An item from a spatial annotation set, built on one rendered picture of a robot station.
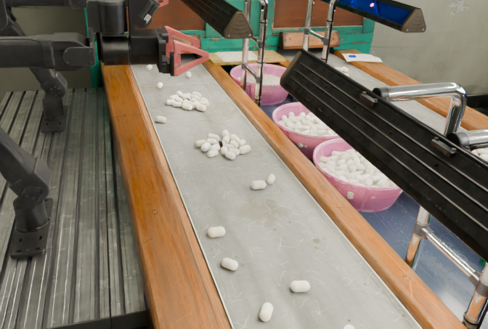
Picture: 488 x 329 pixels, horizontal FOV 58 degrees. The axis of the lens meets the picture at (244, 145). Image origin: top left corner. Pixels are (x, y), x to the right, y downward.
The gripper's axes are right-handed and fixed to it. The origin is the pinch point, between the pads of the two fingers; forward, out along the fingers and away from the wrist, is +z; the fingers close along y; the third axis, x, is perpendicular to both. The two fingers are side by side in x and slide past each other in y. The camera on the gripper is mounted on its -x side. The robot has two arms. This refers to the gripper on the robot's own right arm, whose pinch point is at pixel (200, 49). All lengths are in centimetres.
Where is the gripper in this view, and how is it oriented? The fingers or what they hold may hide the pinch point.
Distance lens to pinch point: 94.9
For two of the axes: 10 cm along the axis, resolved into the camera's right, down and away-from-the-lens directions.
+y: -2.8, -4.6, 8.4
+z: 9.6, -0.7, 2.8
